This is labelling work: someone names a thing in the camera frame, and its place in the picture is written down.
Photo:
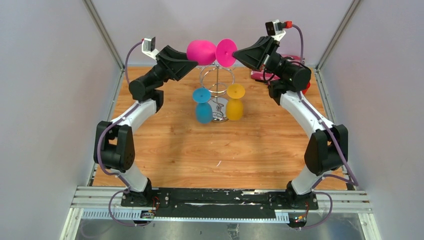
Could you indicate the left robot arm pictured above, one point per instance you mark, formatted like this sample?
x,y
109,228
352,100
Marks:
x,y
114,148

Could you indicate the yellow wine glass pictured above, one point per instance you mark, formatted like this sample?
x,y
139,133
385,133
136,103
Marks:
x,y
235,108

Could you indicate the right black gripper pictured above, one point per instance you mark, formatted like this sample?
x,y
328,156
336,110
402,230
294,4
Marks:
x,y
259,55

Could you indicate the pink camouflage cloth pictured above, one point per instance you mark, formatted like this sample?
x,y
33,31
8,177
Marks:
x,y
260,76

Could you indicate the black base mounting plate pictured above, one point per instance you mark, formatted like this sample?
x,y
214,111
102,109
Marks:
x,y
218,203

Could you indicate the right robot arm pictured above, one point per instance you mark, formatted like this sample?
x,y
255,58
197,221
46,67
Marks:
x,y
327,148

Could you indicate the magenta wine glass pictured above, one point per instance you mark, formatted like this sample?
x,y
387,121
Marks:
x,y
205,52

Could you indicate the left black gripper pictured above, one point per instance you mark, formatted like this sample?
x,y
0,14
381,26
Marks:
x,y
174,65

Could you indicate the aluminium frame rail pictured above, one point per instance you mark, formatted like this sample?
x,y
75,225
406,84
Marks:
x,y
113,213

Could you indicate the red wine glass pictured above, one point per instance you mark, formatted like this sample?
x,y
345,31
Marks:
x,y
304,91

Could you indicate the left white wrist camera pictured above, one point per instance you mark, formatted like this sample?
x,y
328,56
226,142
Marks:
x,y
148,47

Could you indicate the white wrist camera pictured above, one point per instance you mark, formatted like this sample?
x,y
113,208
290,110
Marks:
x,y
148,47
276,29

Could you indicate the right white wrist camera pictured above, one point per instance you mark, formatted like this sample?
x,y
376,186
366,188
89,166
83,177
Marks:
x,y
276,29

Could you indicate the blue wine glass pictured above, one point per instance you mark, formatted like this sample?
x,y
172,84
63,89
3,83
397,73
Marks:
x,y
203,110

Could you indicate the chrome wine glass rack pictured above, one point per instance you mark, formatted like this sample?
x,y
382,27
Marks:
x,y
218,90

